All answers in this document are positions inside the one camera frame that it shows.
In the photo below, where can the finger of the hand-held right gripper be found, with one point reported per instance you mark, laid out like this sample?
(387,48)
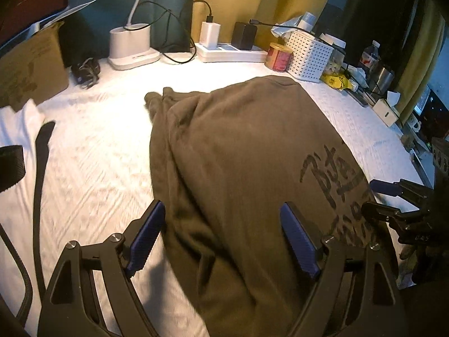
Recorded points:
(375,209)
(382,186)

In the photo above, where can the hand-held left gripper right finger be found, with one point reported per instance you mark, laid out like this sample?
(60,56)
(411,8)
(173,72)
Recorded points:
(300,242)

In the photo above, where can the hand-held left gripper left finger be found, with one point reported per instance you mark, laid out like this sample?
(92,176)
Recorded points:
(145,238)

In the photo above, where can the brown t-shirt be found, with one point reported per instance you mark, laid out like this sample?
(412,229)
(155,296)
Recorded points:
(245,147)

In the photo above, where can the grey stone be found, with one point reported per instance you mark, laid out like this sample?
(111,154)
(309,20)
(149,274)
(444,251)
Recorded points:
(408,142)

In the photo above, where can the small white box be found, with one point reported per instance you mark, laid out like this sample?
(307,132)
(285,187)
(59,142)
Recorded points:
(386,112)

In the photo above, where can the black computer case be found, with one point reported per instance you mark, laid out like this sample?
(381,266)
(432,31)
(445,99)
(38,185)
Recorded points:
(438,119)

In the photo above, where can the computer monitor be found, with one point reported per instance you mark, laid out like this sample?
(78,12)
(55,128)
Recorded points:
(422,100)

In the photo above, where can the white textured table cover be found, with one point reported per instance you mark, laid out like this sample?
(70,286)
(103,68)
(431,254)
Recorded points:
(105,147)

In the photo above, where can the steel tumbler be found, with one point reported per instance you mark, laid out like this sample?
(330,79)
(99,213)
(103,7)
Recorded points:
(384,77)

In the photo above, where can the yellow snack packet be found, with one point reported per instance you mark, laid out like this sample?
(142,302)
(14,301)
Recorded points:
(336,80)

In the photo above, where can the clear plastic bottle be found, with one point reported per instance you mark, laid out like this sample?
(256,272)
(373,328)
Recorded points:
(371,56)

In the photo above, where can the white perforated basket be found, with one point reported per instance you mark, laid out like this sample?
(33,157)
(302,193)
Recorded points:
(308,56)

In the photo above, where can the black webbing piece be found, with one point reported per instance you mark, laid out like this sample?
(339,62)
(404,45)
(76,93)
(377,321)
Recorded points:
(11,166)

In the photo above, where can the jar with white lid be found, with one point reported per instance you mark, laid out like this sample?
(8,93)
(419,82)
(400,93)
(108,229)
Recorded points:
(335,40)

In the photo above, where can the white cloth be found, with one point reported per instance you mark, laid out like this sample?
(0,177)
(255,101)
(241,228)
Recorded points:
(21,126)

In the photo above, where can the dark window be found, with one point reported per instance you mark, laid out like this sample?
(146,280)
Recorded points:
(379,7)

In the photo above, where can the white tissue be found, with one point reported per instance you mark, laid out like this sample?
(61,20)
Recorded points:
(286,28)

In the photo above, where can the white desk lamp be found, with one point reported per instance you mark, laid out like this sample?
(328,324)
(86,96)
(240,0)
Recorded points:
(129,42)

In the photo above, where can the white power strip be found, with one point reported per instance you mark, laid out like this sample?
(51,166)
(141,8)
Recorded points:
(228,54)

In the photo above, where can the black charger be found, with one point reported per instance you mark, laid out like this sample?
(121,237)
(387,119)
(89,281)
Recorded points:
(243,35)

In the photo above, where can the cardboard box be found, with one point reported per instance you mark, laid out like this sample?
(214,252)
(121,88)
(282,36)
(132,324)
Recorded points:
(31,66)

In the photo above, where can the white charger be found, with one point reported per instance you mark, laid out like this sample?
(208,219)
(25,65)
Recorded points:
(210,35)

